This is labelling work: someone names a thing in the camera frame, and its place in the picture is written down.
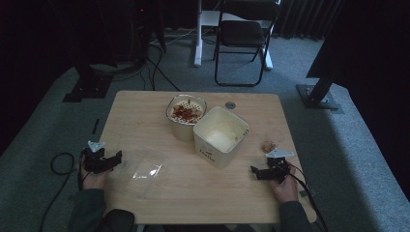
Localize person's left hand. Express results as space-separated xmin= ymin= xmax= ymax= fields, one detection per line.
xmin=78 ymin=155 xmax=110 ymax=190

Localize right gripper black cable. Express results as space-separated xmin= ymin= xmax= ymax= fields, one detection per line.
xmin=285 ymin=160 xmax=331 ymax=232

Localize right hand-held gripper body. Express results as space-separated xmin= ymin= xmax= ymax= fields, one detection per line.
xmin=264 ymin=147 xmax=295 ymax=186

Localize black metal stand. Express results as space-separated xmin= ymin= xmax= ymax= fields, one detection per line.
xmin=295 ymin=72 xmax=340 ymax=111

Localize black floor cable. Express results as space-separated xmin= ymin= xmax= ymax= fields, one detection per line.
xmin=141 ymin=43 xmax=182 ymax=93

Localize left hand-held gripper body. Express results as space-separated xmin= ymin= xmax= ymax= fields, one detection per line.
xmin=80 ymin=139 xmax=114 ymax=175

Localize small brown snack piece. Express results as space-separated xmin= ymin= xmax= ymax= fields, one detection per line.
xmin=262 ymin=140 xmax=277 ymax=154

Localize black folding chair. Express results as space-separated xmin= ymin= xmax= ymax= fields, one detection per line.
xmin=213 ymin=0 xmax=282 ymax=88

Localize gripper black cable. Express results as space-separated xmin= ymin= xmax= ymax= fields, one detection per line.
xmin=38 ymin=152 xmax=85 ymax=232
xmin=285 ymin=160 xmax=331 ymax=232

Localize person's lap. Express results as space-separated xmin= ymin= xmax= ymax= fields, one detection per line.
xmin=95 ymin=208 xmax=136 ymax=232

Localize person's right hand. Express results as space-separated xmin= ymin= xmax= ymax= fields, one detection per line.
xmin=269 ymin=173 xmax=300 ymax=204

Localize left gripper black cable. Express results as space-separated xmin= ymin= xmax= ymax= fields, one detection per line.
xmin=38 ymin=152 xmax=85 ymax=232

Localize red food scraps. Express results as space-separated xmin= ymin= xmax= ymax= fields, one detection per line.
xmin=170 ymin=103 xmax=203 ymax=124

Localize cream square bin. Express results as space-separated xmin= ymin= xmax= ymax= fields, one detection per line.
xmin=192 ymin=105 xmax=250 ymax=170

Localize white floor cable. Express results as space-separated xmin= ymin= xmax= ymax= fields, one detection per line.
xmin=150 ymin=26 xmax=214 ymax=46

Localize black stand base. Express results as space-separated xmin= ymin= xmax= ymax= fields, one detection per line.
xmin=62 ymin=63 xmax=114 ymax=103

